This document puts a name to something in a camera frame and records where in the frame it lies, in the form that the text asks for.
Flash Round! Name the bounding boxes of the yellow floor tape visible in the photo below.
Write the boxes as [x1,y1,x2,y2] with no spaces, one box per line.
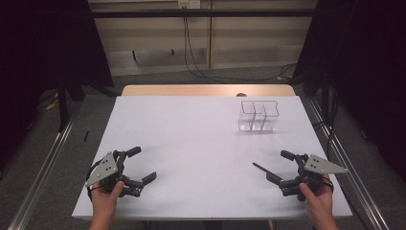
[45,91,60,111]

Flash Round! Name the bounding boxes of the person's left hand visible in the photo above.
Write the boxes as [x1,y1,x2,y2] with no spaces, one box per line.
[90,180,125,221]

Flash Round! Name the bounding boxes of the white table board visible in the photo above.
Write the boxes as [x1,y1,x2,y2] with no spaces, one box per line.
[71,95,354,221]

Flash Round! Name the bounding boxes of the black curtain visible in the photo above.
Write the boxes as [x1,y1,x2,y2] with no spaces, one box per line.
[0,0,115,175]
[292,0,406,184]

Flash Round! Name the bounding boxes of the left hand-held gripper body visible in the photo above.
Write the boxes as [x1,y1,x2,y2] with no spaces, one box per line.
[84,149,145,198]

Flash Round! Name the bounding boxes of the black horizontal bar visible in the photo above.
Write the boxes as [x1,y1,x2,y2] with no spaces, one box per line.
[90,9,318,19]

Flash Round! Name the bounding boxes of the person's right hand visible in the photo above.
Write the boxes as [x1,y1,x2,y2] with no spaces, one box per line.
[299,173,335,223]

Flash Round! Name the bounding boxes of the clear acrylic organizer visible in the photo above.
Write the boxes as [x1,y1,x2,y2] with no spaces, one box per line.
[237,100,281,133]

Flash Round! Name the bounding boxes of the wooden table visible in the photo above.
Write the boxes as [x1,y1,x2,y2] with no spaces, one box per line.
[121,83,297,98]

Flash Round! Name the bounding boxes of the metal floor rail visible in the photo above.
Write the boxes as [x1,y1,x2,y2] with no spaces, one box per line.
[7,101,81,230]
[306,96,391,230]

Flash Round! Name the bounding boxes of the white power outlet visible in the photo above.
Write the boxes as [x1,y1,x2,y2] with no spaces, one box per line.
[177,0,202,10]

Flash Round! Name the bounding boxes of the black floor cables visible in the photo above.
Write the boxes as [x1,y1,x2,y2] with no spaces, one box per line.
[313,91,340,158]

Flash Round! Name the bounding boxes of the black stand leg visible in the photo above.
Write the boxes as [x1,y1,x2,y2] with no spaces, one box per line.
[56,78,70,132]

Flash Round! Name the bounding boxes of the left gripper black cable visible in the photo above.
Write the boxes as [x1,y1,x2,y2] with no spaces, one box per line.
[84,158,105,201]

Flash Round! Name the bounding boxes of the wooden wall strip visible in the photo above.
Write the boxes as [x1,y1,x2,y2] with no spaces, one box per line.
[207,0,214,70]

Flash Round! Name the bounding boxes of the black wall cable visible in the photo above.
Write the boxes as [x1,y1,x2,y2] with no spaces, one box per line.
[182,15,299,82]

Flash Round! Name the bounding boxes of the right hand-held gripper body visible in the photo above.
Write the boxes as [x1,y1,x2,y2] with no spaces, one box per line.
[277,152,350,202]

